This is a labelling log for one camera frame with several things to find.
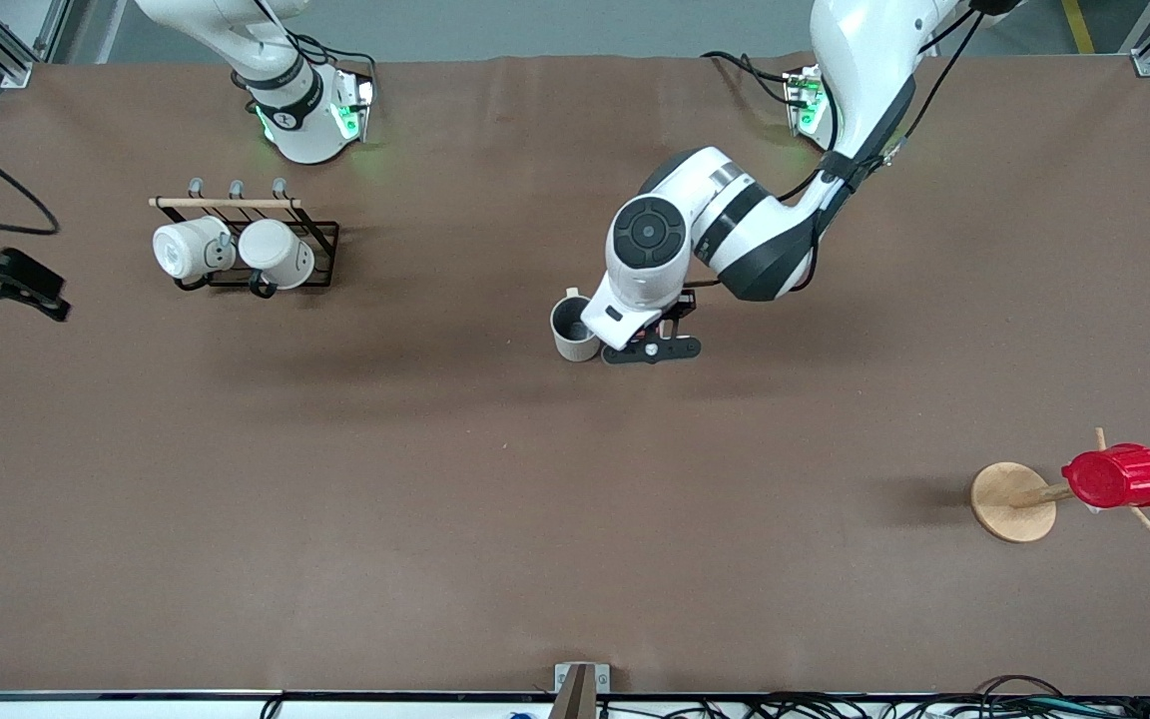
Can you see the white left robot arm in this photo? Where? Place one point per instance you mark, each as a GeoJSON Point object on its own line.
{"type": "Point", "coordinates": [650, 235]}

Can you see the brown table cover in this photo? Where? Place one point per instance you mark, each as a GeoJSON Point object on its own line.
{"type": "Point", "coordinates": [435, 499]}

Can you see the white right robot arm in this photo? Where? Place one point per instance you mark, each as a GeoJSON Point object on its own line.
{"type": "Point", "coordinates": [305, 130]}

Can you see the grey ceramic mug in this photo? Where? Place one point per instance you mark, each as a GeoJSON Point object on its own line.
{"type": "Point", "coordinates": [570, 330]}

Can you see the red plastic cup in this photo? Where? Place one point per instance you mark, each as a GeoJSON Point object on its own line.
{"type": "Point", "coordinates": [1119, 477]}

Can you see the white mug with dotted bottom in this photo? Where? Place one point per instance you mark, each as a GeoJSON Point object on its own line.
{"type": "Point", "coordinates": [186, 250]}

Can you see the metal table bracket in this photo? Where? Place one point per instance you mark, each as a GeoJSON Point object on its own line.
{"type": "Point", "coordinates": [580, 689]}

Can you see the wooden mug tree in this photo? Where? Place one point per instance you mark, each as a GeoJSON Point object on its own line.
{"type": "Point", "coordinates": [1012, 502]}

